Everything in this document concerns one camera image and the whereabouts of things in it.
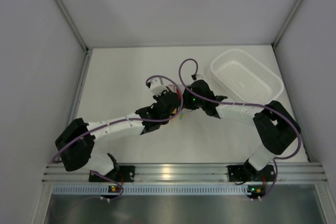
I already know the clear zip top bag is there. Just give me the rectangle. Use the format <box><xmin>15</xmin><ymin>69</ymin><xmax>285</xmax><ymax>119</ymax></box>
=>
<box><xmin>170</xmin><ymin>109</ymin><xmax>192</xmax><ymax>120</ymax></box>

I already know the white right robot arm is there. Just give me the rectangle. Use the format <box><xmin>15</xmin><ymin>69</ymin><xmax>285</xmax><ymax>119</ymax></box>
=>
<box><xmin>183</xmin><ymin>79</ymin><xmax>301</xmax><ymax>183</ymax></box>

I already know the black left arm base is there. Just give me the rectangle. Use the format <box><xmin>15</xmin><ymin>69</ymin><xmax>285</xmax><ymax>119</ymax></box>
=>
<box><xmin>89</xmin><ymin>165</ymin><xmax>135</xmax><ymax>183</ymax></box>

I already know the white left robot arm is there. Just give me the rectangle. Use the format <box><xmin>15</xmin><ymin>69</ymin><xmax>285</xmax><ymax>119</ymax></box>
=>
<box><xmin>55</xmin><ymin>89</ymin><xmax>183</xmax><ymax>182</ymax></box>

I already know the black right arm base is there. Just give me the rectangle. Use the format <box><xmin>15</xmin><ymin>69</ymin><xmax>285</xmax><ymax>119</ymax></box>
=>
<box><xmin>227</xmin><ymin>164</ymin><xmax>275</xmax><ymax>183</ymax></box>

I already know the white perforated plastic basket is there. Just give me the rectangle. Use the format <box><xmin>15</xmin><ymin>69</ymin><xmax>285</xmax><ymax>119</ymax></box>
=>
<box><xmin>210</xmin><ymin>48</ymin><xmax>284</xmax><ymax>104</ymax></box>

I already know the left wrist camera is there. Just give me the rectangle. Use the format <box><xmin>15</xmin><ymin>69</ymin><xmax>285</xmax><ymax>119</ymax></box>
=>
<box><xmin>146</xmin><ymin>77</ymin><xmax>167</xmax><ymax>95</ymax></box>

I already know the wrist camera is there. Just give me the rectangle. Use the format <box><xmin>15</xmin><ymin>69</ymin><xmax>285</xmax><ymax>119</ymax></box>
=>
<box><xmin>191</xmin><ymin>73</ymin><xmax>204</xmax><ymax>81</ymax></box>
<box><xmin>146</xmin><ymin>77</ymin><xmax>167</xmax><ymax>95</ymax></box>

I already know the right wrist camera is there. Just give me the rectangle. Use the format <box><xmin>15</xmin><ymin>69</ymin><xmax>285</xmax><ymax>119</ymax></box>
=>
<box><xmin>191</xmin><ymin>73</ymin><xmax>204</xmax><ymax>81</ymax></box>

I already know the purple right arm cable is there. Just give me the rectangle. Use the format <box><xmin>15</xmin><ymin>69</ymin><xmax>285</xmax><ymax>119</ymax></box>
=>
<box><xmin>178</xmin><ymin>58</ymin><xmax>302</xmax><ymax>201</ymax></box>

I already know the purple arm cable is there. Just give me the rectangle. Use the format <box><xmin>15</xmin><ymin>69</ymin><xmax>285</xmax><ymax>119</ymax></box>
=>
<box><xmin>51</xmin><ymin>74</ymin><xmax>184</xmax><ymax>201</ymax></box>
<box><xmin>178</xmin><ymin>58</ymin><xmax>302</xmax><ymax>201</ymax></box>

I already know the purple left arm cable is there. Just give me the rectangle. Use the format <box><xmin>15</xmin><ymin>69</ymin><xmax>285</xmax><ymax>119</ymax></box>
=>
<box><xmin>51</xmin><ymin>74</ymin><xmax>184</xmax><ymax>201</ymax></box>

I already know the perforated cable duct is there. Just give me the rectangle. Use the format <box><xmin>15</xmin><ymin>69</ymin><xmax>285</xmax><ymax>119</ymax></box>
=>
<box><xmin>52</xmin><ymin>184</ymin><xmax>266</xmax><ymax>196</ymax></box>

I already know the aluminium mounting rail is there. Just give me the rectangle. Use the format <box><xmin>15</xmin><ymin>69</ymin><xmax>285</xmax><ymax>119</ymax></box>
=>
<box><xmin>42</xmin><ymin>162</ymin><xmax>327</xmax><ymax>184</ymax></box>

